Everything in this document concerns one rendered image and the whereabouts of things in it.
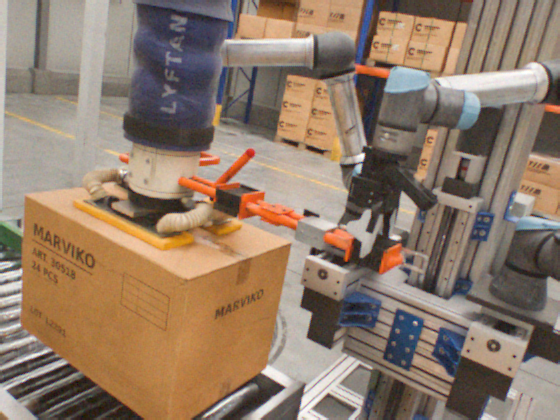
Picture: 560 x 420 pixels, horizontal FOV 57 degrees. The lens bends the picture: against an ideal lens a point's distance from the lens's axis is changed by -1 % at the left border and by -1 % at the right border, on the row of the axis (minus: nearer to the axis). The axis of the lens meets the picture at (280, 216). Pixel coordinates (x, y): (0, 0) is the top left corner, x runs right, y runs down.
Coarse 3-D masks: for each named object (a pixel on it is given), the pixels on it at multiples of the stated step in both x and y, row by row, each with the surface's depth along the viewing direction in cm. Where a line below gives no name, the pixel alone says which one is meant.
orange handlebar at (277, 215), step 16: (128, 160) 137; (208, 160) 153; (192, 176) 131; (208, 192) 123; (256, 208) 116; (272, 208) 115; (288, 208) 117; (272, 224) 114; (288, 224) 112; (336, 240) 106; (400, 256) 102
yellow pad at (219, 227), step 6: (216, 222) 136; (222, 222) 138; (228, 222) 139; (234, 222) 140; (240, 222) 141; (204, 228) 136; (210, 228) 135; (216, 228) 134; (222, 228) 135; (228, 228) 136; (234, 228) 139; (240, 228) 141; (216, 234) 134; (222, 234) 135
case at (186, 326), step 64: (64, 192) 144; (64, 256) 131; (128, 256) 117; (192, 256) 118; (256, 256) 127; (64, 320) 135; (128, 320) 120; (192, 320) 113; (256, 320) 137; (128, 384) 124; (192, 384) 121
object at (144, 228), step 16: (80, 208) 133; (96, 208) 131; (112, 208) 132; (112, 224) 127; (128, 224) 125; (144, 224) 125; (144, 240) 121; (160, 240) 119; (176, 240) 121; (192, 240) 126
